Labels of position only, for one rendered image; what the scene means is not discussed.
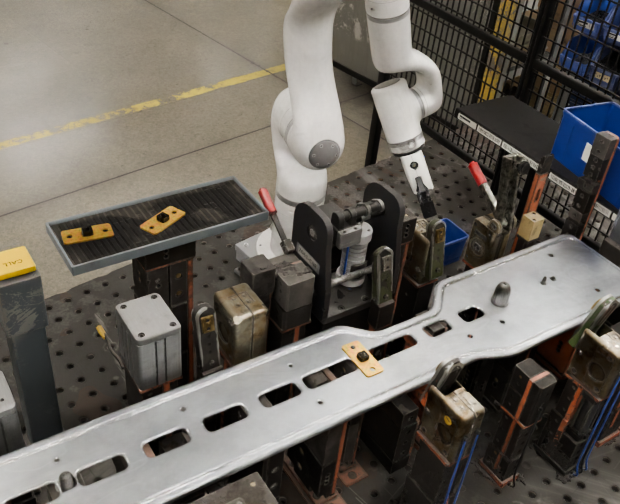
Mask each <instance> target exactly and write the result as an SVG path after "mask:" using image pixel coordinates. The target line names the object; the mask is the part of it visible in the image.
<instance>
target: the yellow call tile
mask: <svg viewBox="0 0 620 504"><path fill-rule="evenodd" d="M33 271H36V265H35V264H34V262H33V260H32V258H31V256H30V254H29V253H28V251H27V249H26V247H25V246H21V247H18V248H14V249H10V250H6V251H2V252H0V280H4V279H8V278H11V277H15V276H18V275H22V274H25V273H29V272H33Z"/></svg>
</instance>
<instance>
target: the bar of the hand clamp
mask: <svg viewBox="0 0 620 504"><path fill-rule="evenodd" d="M522 158H523V156H521V155H519V154H517V153H512V154H509V155H506V156H502V157H501V161H502V166H501V173H500V180H499V188H498V195H497V202H496V209H495V216H494V219H497V220H498V221H499V222H500V223H501V226H502V228H501V232H500V234H499V235H501V234H502V230H503V229H505V230H507V231H511V229H512V222H513V216H514V209H515V203H516V197H517V190H518V184H519V178H520V174H521V175H525V174H526V173H528V171H529V169H530V163H529V162H527V161H522ZM504 216H505V218H506V220H507V221H508V225H507V226H505V227H503V223H504Z"/></svg>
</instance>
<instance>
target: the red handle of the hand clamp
mask: <svg viewBox="0 0 620 504"><path fill-rule="evenodd" d="M468 168H469V170H470V172H471V174H472V176H473V178H474V180H475V181H476V183H477V185H478V187H479V188H480V190H481V191H482V193H483V195H484V197H485V199H486V201H487V203H488V205H489V207H490V209H491V211H492V213H493V215H494V216H495V209H496V202H497V201H496V199H495V197H494V195H493V193H492V191H491V189H490V187H489V186H488V184H487V180H486V178H485V176H484V174H483V172H482V170H481V168H480V167H479V165H478V163H477V162H474V161H472V162H470V163H469V166H468Z"/></svg>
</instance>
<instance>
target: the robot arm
mask: <svg viewBox="0 0 620 504"><path fill-rule="evenodd" d="M341 2H342V0H292V2H291V5H290V7H289V10H288V12H287V13H286V15H285V18H284V24H283V43H284V60H285V69H286V76H287V82H288V88H287V89H285V90H283V91H282V92H281V93H280V94H279V95H278V97H277V98H276V100H275V102H274V105H273V108H272V114H271V133H272V142H273V149H274V156H275V161H276V168H277V180H276V190H275V200H274V205H275V207H276V210H277V213H276V214H277V216H278V218H279V221H280V223H281V225H282V228H283V230H284V232H285V234H286V236H287V239H288V238H290V239H292V229H293V218H294V211H295V208H296V206H297V205H298V204H299V203H302V202H306V201H310V202H312V203H314V204H315V205H316V206H320V205H324V201H325V195H326V188H327V170H326V168H329V167H331V166H332V165H334V164H335V163H336V162H337V161H338V159H339V158H340V157H341V155H342V153H343V150H344V145H345V134H344V126H343V120H342V115H341V110H340V104H339V100H338V95H337V90H336V85H335V79H334V73H333V63H332V36H333V23H334V18H335V14H336V11H337V9H338V7H339V5H340V3H341ZM365 8H366V16H367V24H368V32H369V40H370V49H371V56H372V61H373V64H374V66H375V68H376V69H377V70H378V71H380V72H382V73H398V72H405V71H415V73H416V84H415V85H414V86H413V87H411V88H408V84H407V81H406V79H404V78H395V79H391V80H388V81H385V82H383V83H380V84H379V85H377V86H375V87H374V88H373V89H372V90H371V94H372V97H373V100H374V103H375V106H376V109H377V112H378V115H379V118H380V121H381V125H382V128H383V131H384V134H385V137H386V140H387V142H388V145H389V148H390V152H391V153H393V155H394V156H395V157H400V159H401V162H402V165H403V168H404V171H405V174H406V176H407V179H408V181H409V183H410V186H411V188H412V190H413V192H414V194H416V195H417V199H418V202H419V205H420V208H421V211H422V214H423V217H424V219H426V218H430V217H433V216H436V215H437V212H436V209H435V206H434V203H433V200H432V199H431V196H430V193H429V190H428V189H433V184H432V181H431V177H430V174H429V171H428V168H427V165H426V162H425V159H424V156H423V153H422V150H421V149H422V148H424V142H425V139H424V136H423V133H422V129H421V126H420V120H421V119H423V118H425V117H427V116H429V115H431V114H433V113H435V112H436V111H437V110H438V109H439V108H440V107H441V105H442V99H443V92H442V80H441V74H440V71H439V69H438V67H437V66H436V64H435V63H434V62H433V61H432V60H431V59H430V58H429V57H427V56H426V55H424V54H423V53H421V52H420V51H418V50H416V49H413V48H412V39H411V20H410V3H409V0H365ZM281 242H282V241H281V239H280V236H279V234H278V232H277V230H276V227H275V225H274V223H273V222H272V224H271V226H270V228H268V229H267V230H265V231H264V232H263V233H262V234H261V235H260V236H259V238H258V240H257V245H256V251H257V255H260V254H264V255H265V256H266V258H267V259H270V258H273V257H277V256H280V255H283V254H284V252H283V250H282V248H281V246H280V243H281Z"/></svg>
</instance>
